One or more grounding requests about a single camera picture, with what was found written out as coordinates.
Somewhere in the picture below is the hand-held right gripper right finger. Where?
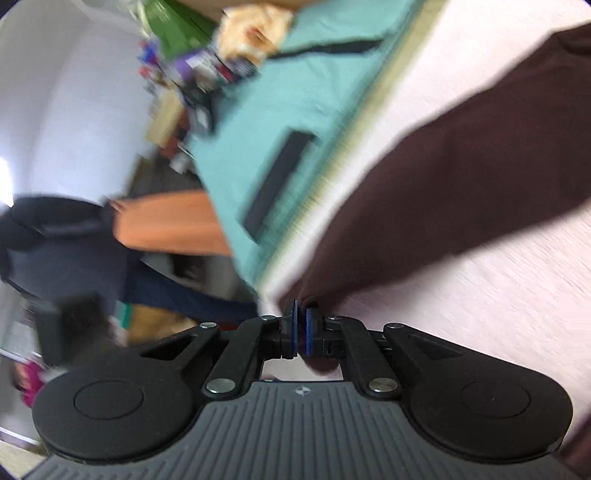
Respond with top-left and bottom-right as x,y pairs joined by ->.
304,302 -> 465,401

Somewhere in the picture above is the black strap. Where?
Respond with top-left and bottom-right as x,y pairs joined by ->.
268,39 -> 384,61

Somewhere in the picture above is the yellow patterned cloth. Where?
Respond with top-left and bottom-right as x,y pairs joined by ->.
217,4 -> 296,62

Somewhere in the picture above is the pink fleece blanket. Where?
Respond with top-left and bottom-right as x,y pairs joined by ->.
259,0 -> 591,462

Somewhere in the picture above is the maroon hoodie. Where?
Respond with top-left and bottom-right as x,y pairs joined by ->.
277,23 -> 591,480

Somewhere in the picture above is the orange cloth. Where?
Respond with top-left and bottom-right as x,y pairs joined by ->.
113,191 -> 232,258

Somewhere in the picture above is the green bag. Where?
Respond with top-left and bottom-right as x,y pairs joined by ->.
143,0 -> 218,58

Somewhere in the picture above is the teal cloth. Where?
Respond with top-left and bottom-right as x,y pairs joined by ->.
187,0 -> 426,287

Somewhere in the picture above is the pink object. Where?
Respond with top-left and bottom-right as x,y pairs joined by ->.
14,362 -> 52,408

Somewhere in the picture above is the black rectangular patch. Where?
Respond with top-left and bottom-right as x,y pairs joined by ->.
242,130 -> 315,234

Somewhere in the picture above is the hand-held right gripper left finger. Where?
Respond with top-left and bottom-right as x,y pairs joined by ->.
139,299 -> 299,400

